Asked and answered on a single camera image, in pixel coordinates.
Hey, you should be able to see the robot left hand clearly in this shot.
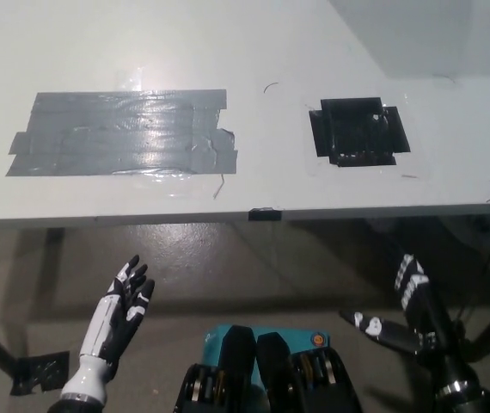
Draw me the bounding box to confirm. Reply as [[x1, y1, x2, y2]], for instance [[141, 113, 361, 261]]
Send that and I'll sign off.
[[77, 254, 156, 380]]

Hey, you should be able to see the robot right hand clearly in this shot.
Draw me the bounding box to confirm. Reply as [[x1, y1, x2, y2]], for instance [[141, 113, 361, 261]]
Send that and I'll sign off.
[[339, 253, 470, 385]]

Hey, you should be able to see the black and teal robot torso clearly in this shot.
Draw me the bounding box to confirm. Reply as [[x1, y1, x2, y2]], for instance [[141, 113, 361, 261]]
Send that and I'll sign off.
[[174, 325, 362, 413]]

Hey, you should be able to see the small black tape piece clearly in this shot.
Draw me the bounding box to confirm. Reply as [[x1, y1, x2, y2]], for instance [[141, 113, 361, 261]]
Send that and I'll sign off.
[[248, 206, 284, 223]]

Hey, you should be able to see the black square tape patch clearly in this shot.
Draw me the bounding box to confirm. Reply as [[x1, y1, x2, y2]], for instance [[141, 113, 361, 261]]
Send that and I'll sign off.
[[308, 97, 412, 169]]

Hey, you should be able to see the grey duct tape patch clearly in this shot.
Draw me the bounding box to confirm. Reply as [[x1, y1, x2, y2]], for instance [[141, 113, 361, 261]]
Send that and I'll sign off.
[[5, 89, 240, 176]]

